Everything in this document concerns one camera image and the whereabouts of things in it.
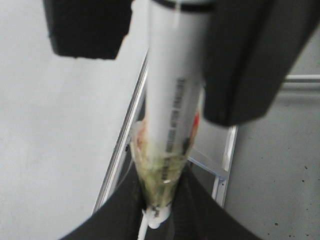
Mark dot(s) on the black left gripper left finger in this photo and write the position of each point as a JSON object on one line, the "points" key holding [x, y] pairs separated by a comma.
{"points": [[118, 219]]}

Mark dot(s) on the white whiteboard marker black tip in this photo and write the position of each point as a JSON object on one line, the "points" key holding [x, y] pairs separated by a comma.
{"points": [[177, 32]]}

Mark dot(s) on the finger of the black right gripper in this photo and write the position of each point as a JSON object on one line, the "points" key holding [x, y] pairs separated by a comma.
{"points": [[92, 29], [196, 216]]}

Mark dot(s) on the red round magnet taped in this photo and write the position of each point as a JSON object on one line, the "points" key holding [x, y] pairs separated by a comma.
{"points": [[189, 141]]}

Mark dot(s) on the large white whiteboard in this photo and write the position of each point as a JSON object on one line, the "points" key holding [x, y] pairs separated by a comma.
{"points": [[60, 117]]}

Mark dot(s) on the white metal stand frame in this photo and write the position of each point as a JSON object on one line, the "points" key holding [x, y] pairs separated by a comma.
{"points": [[273, 160]]}

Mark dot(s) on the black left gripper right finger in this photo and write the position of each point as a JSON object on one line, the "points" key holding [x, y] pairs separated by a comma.
{"points": [[250, 48]]}

